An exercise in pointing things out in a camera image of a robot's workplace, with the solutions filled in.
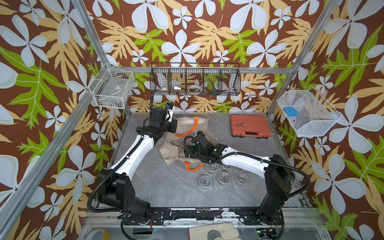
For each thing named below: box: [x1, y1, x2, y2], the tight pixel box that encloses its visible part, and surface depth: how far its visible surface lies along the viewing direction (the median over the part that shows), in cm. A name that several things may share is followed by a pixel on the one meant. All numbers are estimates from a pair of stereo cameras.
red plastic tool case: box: [230, 114, 272, 139], surface depth 107 cm
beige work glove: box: [188, 222, 242, 240], surface depth 71 cm
